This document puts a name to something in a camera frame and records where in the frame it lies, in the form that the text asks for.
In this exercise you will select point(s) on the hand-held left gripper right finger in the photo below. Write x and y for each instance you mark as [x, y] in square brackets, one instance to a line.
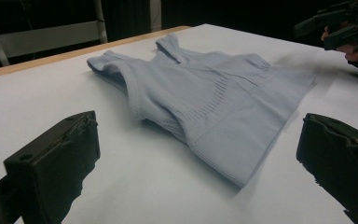
[341, 161]

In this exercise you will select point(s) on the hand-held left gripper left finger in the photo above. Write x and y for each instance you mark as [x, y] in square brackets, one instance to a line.
[52, 161]

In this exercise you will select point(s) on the light blue tank top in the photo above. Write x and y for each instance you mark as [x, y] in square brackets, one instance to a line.
[217, 105]

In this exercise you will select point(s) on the white metal stand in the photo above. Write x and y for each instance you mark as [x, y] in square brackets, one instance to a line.
[49, 37]

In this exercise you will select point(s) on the white vertical post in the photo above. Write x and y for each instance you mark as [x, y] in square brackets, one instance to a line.
[155, 15]

